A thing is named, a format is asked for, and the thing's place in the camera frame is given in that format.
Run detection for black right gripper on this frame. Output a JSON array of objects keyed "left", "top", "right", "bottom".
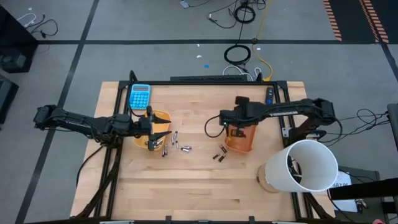
[{"left": 219, "top": 108, "right": 259, "bottom": 139}]

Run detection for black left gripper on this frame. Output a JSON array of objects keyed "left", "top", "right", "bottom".
[{"left": 132, "top": 105, "right": 173, "bottom": 152}]

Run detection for orange plastic bin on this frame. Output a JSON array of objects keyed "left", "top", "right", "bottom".
[{"left": 224, "top": 124, "right": 257, "bottom": 154}]

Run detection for yellow plastic bin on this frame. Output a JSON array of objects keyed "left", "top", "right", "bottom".
[{"left": 134, "top": 108, "right": 172, "bottom": 152}]

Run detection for blue calculator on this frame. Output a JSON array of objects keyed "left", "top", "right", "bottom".
[{"left": 128, "top": 83, "right": 152, "bottom": 111}]

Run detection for black remote control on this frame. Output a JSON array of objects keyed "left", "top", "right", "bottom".
[{"left": 265, "top": 86, "right": 275, "bottom": 106}]

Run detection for round wooden base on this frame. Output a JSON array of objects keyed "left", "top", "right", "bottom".
[{"left": 256, "top": 163, "right": 280, "bottom": 194}]

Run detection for white cylindrical bucket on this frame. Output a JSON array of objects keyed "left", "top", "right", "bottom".
[{"left": 264, "top": 139, "right": 340, "bottom": 194}]

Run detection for black keyboard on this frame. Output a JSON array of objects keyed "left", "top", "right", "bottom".
[{"left": 170, "top": 75, "right": 249, "bottom": 82}]

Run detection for white paper sheet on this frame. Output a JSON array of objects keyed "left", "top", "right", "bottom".
[{"left": 334, "top": 170, "right": 360, "bottom": 213}]

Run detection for black side table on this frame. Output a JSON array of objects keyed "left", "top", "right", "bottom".
[{"left": 328, "top": 166, "right": 398, "bottom": 224}]

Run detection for dark grey monitor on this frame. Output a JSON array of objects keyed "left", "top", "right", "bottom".
[{"left": 0, "top": 73, "right": 19, "bottom": 125}]

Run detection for black mat orange stripes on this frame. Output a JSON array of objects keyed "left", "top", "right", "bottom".
[{"left": 322, "top": 0, "right": 390, "bottom": 44}]

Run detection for black desk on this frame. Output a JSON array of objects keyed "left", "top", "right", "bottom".
[{"left": 0, "top": 5, "right": 40, "bottom": 74}]

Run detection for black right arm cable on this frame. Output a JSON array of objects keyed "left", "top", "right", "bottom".
[{"left": 204, "top": 114, "right": 226, "bottom": 139}]

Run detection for yellow floor cable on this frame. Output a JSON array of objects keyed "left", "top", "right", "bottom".
[{"left": 251, "top": 0, "right": 274, "bottom": 83}]

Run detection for black aluminium table frame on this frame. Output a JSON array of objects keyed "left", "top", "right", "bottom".
[{"left": 70, "top": 70, "right": 338, "bottom": 224}]

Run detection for white floor cable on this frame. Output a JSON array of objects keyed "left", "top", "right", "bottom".
[{"left": 222, "top": 64, "right": 262, "bottom": 82}]

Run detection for black coiled floor cable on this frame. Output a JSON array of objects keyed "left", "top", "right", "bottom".
[
  {"left": 223, "top": 44, "right": 252, "bottom": 66},
  {"left": 233, "top": 4, "right": 257, "bottom": 24}
]

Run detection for thin white cable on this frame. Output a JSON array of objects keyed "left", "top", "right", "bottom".
[{"left": 16, "top": 12, "right": 37, "bottom": 29}]

